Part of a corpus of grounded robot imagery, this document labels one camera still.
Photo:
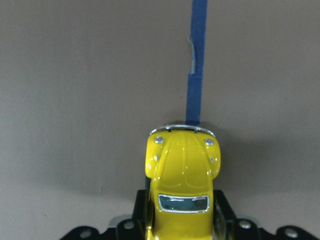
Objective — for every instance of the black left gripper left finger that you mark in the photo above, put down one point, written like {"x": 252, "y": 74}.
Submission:
{"x": 141, "y": 212}

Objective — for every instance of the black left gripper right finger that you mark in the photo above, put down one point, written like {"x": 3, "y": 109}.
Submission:
{"x": 223, "y": 217}

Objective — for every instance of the yellow beetle toy car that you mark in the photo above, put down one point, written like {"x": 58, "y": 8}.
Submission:
{"x": 181, "y": 163}

